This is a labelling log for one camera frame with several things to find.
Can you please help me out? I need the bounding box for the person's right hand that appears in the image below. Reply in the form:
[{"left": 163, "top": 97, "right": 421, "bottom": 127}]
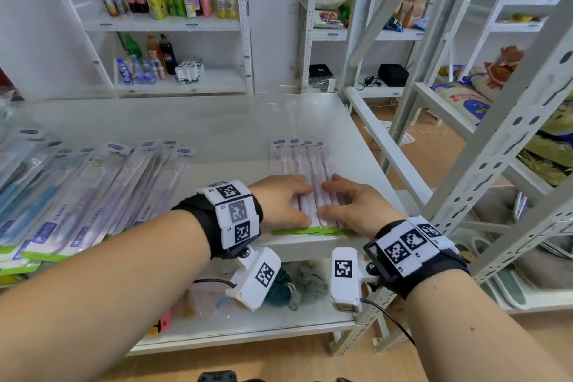
[{"left": 318, "top": 173, "right": 406, "bottom": 240}]

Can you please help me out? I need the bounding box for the person's left hand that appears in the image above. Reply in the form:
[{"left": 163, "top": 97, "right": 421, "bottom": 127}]
[{"left": 248, "top": 174, "right": 314, "bottom": 233}]

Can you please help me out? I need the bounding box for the row of purple toothbrush packets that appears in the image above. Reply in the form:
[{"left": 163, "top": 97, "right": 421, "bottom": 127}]
[{"left": 268, "top": 138, "right": 357, "bottom": 236}]

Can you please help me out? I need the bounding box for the white metal shelf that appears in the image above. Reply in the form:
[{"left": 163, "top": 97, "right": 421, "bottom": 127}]
[{"left": 0, "top": 0, "right": 573, "bottom": 382}]

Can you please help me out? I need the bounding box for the group of blue toothbrush packs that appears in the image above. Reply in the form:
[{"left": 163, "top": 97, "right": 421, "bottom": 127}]
[{"left": 22, "top": 140, "right": 196, "bottom": 263}]

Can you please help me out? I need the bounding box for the person's right forearm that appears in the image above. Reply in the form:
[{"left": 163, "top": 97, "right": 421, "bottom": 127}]
[{"left": 402, "top": 276, "right": 573, "bottom": 382}]

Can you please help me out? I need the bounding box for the person's left forearm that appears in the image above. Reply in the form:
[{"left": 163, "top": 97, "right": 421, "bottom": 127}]
[{"left": 0, "top": 209, "right": 211, "bottom": 382}]

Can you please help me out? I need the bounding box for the grey mesh bath sponge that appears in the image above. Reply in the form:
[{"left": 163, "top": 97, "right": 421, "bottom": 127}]
[{"left": 293, "top": 263, "right": 330, "bottom": 300}]

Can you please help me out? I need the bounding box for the blue mesh bath sponge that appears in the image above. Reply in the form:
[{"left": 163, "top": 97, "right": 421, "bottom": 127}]
[{"left": 264, "top": 267, "right": 296, "bottom": 309}]

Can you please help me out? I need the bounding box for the black pouch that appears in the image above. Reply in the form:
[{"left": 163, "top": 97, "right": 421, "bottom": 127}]
[{"left": 309, "top": 64, "right": 334, "bottom": 87}]

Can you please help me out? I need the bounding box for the small black box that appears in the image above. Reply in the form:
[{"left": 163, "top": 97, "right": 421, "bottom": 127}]
[{"left": 378, "top": 63, "right": 409, "bottom": 88}]

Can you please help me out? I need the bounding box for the pile of large food bags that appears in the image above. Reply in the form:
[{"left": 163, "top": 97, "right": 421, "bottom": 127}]
[{"left": 432, "top": 45, "right": 573, "bottom": 188}]

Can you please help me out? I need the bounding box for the cluster of small white cartons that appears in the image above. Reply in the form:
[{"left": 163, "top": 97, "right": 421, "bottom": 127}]
[{"left": 175, "top": 58, "right": 205, "bottom": 85}]

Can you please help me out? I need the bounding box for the grey green slipper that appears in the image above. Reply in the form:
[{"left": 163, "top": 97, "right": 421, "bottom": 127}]
[{"left": 490, "top": 267, "right": 528, "bottom": 310}]

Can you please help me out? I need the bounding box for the white snack shelving unit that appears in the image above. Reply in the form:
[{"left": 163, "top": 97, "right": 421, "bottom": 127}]
[{"left": 297, "top": 0, "right": 448, "bottom": 94}]

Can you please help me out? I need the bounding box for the cluster of water and soda bottles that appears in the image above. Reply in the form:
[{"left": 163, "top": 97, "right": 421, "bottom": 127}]
[{"left": 115, "top": 33, "right": 178, "bottom": 85}]

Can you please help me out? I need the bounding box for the pile of snack packets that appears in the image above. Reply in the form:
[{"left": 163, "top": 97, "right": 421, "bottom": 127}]
[{"left": 313, "top": 0, "right": 430, "bottom": 31}]

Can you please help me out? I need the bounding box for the white drinks shelving unit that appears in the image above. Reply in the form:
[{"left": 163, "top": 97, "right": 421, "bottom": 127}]
[{"left": 33, "top": 0, "right": 254, "bottom": 98}]

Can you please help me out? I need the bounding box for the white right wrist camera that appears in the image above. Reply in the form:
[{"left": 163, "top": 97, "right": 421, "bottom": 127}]
[{"left": 330, "top": 247, "right": 381, "bottom": 313}]

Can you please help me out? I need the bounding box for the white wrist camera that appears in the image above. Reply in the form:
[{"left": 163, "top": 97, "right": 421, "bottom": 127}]
[
  {"left": 330, "top": 247, "right": 381, "bottom": 313},
  {"left": 225, "top": 246, "right": 282, "bottom": 311}
]

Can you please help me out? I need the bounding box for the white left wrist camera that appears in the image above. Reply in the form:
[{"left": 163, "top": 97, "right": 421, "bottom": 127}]
[{"left": 225, "top": 246, "right": 282, "bottom": 311}]

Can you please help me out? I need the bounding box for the black left wrist strap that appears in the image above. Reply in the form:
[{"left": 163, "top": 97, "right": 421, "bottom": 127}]
[{"left": 172, "top": 180, "right": 264, "bottom": 260}]

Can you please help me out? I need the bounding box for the black wrist strap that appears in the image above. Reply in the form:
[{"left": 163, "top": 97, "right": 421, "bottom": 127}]
[
  {"left": 363, "top": 215, "right": 471, "bottom": 300},
  {"left": 172, "top": 180, "right": 264, "bottom": 260}
]

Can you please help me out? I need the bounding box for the black right wrist strap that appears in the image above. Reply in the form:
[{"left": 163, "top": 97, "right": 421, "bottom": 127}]
[{"left": 363, "top": 215, "right": 471, "bottom": 300}]

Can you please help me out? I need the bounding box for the black left camera cable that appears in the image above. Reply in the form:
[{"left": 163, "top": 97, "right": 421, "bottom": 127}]
[{"left": 192, "top": 278, "right": 236, "bottom": 289}]

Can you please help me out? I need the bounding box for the black camera cable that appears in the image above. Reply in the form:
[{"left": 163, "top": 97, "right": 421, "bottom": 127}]
[
  {"left": 360, "top": 298, "right": 415, "bottom": 347},
  {"left": 192, "top": 278, "right": 236, "bottom": 289}
]

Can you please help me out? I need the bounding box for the black right camera cable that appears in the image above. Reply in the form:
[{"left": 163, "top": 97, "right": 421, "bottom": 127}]
[{"left": 360, "top": 298, "right": 415, "bottom": 347}]

